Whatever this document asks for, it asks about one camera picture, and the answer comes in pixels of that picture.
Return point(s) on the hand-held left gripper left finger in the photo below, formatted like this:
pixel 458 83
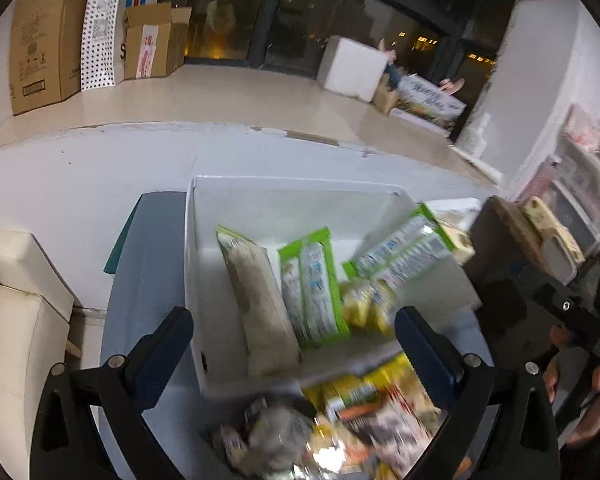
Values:
pixel 162 355

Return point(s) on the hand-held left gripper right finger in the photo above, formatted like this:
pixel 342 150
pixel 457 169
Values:
pixel 425 355

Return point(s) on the small yellow snack packet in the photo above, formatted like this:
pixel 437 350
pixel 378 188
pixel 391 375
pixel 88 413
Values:
pixel 362 305

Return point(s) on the pile of mixed snack packets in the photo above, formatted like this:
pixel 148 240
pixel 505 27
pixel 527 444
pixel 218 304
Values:
pixel 360 410

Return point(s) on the green white snack packet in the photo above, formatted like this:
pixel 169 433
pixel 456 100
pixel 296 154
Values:
pixel 312 290
pixel 405 252

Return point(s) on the long beige snack packet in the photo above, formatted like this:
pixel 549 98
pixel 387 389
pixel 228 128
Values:
pixel 260 305

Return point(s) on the white cardboard box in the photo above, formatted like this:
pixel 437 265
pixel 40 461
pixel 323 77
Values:
pixel 260 210

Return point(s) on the person's right hand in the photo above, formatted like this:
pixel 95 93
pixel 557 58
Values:
pixel 595 410

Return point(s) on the blue tablecloth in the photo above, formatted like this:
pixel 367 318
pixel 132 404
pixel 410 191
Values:
pixel 145 270

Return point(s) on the yellow tissue pack with tissue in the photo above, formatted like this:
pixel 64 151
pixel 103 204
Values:
pixel 462 247

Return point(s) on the cream leather seat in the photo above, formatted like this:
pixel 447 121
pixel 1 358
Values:
pixel 15 320

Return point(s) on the clear plastic storage rack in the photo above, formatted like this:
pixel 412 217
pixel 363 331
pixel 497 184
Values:
pixel 575 160

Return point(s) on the landscape printed carton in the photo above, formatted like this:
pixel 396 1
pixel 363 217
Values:
pixel 427 102

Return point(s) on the small brown carton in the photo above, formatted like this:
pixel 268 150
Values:
pixel 382 97

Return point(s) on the white foam box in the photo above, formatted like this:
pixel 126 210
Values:
pixel 352 67

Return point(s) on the small open cardboard box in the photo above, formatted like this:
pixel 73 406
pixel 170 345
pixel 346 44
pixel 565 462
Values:
pixel 155 45

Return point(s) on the dotted white paper bag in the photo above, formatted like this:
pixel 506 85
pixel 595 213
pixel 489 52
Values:
pixel 100 30

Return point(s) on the tall brown cardboard box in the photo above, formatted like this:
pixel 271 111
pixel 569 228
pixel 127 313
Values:
pixel 40 45

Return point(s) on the dark window frame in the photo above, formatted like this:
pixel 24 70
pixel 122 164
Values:
pixel 300 15

